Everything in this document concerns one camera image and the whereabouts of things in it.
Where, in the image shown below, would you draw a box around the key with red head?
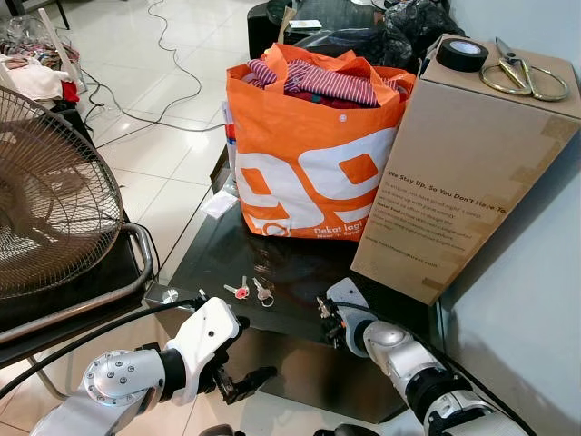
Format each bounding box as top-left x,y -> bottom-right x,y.
225,277 -> 251,301

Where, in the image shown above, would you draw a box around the black glass table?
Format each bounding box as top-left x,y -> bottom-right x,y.
145,150 -> 446,423

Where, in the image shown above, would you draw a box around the black left robot foot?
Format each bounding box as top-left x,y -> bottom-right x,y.
198,423 -> 246,436

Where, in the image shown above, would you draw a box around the black robot foot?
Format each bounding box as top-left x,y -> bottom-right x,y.
313,422 -> 357,436
198,423 -> 246,436

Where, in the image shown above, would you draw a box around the black right robot foot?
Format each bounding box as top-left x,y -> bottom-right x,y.
313,422 -> 357,436

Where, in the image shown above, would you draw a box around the white paper sheet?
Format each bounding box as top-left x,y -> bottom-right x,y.
200,191 -> 239,219

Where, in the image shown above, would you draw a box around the orange and white shopping bag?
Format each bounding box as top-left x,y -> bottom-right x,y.
224,43 -> 417,242

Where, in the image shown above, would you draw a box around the tall brown cardboard box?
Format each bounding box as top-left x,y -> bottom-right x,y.
350,35 -> 581,306

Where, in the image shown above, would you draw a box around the red striped clothes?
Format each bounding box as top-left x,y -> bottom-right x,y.
241,59 -> 409,110

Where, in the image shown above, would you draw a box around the black tape roll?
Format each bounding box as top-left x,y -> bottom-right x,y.
436,39 -> 489,74

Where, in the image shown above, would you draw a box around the black plastic bag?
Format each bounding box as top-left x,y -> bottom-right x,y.
295,0 -> 464,69

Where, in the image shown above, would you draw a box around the pile of mixed clothes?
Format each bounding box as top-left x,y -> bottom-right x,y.
0,14 -> 87,105

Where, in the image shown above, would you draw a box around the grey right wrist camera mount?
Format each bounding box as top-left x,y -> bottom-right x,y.
327,278 -> 371,332

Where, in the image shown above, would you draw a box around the silver key with ring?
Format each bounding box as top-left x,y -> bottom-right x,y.
252,277 -> 275,308

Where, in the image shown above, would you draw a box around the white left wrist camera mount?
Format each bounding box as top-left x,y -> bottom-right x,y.
166,297 -> 241,406

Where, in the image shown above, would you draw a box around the black chair with metal frame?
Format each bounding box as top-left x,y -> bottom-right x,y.
0,221 -> 157,401

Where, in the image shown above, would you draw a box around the brown wire fan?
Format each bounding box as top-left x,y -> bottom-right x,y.
0,86 -> 125,301

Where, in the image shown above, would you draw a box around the black floor cable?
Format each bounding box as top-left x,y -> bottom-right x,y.
82,0 -> 228,133

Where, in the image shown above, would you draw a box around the gold handled scissors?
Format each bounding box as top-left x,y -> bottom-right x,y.
479,36 -> 571,103

